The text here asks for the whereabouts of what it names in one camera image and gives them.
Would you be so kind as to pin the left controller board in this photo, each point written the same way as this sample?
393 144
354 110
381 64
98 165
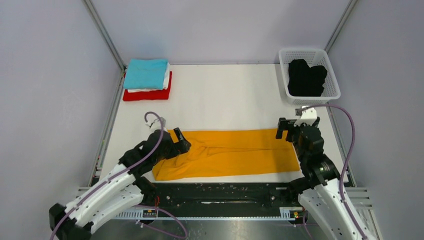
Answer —
149 213

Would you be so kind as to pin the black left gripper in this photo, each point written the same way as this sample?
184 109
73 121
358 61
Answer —
179 147

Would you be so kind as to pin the left aluminium corner post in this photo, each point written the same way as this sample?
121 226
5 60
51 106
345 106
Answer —
97 20

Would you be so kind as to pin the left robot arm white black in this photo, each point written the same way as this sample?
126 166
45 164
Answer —
123 187

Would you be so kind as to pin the folded white t shirt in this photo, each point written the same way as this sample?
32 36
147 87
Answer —
166 83

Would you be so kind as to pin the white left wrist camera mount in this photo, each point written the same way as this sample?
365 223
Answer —
156 124

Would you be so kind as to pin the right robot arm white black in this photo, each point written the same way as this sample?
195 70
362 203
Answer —
321 191

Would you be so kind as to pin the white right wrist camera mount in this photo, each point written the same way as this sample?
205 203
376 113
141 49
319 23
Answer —
307 116

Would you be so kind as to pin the controller board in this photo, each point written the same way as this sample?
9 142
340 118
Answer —
149 213
295 214

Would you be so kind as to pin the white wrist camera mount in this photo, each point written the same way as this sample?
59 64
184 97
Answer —
156 124
307 116

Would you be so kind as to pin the folded cyan t shirt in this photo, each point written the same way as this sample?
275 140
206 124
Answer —
145 74

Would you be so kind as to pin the right controller board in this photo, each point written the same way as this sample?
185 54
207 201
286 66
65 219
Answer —
295 214

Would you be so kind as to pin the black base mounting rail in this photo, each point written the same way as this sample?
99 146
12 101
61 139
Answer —
221 199

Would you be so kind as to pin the yellow t shirt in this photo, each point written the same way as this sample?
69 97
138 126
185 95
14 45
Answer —
222 153

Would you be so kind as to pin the white slotted cable duct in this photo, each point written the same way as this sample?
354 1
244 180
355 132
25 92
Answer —
141 214

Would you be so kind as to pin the folded red t shirt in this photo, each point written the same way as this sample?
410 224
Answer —
149 95

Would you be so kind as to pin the aluminium corner post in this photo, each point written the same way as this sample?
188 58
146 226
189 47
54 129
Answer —
97 20
340 25

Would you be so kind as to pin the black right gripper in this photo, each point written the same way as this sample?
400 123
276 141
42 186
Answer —
284 124

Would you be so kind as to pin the black t shirt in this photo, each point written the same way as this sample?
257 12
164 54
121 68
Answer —
305 81

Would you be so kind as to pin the right aluminium corner post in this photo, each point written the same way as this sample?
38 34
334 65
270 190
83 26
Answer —
340 25

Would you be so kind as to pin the white plastic laundry basket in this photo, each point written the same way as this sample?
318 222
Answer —
313 57

